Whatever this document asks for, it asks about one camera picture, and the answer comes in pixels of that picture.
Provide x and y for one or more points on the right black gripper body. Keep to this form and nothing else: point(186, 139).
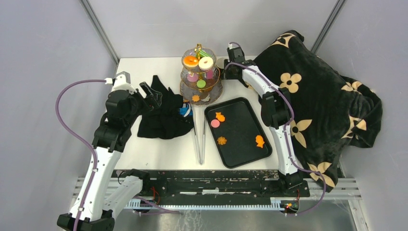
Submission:
point(229, 75)

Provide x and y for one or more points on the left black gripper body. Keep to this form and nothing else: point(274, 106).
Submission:
point(140, 104)

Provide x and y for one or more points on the white frosted donut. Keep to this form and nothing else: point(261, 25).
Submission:
point(206, 63)

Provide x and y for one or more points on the pink cake slice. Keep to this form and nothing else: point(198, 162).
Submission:
point(209, 74)

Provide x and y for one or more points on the green cake slice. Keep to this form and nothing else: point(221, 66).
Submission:
point(201, 53)

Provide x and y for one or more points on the brown madeleine bread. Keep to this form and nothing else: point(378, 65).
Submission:
point(210, 85)

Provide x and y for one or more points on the green round cookie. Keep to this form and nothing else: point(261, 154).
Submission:
point(201, 83)

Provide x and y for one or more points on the three-tier glass cake stand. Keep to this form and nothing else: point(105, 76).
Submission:
point(200, 76)

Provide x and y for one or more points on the orange frosted donut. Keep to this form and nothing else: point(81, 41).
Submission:
point(190, 61)

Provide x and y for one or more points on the brown round chocolate cookie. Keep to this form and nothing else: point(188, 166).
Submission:
point(207, 99)

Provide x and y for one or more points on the orange leaf cookie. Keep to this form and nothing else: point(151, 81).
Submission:
point(195, 98)

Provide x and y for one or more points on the orange fish cookie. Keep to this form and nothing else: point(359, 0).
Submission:
point(259, 141)
point(220, 117)

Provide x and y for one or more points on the metal serving tongs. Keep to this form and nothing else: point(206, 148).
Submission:
point(200, 125)

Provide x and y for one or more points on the black mug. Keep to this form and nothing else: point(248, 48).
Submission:
point(220, 63)

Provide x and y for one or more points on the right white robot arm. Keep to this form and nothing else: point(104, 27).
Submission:
point(276, 111)

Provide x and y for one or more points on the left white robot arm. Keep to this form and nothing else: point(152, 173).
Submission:
point(93, 210)

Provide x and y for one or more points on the black cloth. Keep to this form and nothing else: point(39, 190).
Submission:
point(165, 122)

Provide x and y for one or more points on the blue patterned item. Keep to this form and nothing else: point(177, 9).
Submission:
point(186, 110)

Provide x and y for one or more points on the pink round cookie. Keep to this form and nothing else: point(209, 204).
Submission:
point(215, 123)

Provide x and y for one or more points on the black serving tray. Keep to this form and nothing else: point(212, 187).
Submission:
point(240, 129)

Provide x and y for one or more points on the orange flower cookie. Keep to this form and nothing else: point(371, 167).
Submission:
point(221, 140)

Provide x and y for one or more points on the black floral blanket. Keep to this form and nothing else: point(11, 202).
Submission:
point(331, 111)

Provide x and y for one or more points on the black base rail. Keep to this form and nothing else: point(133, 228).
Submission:
point(218, 187)

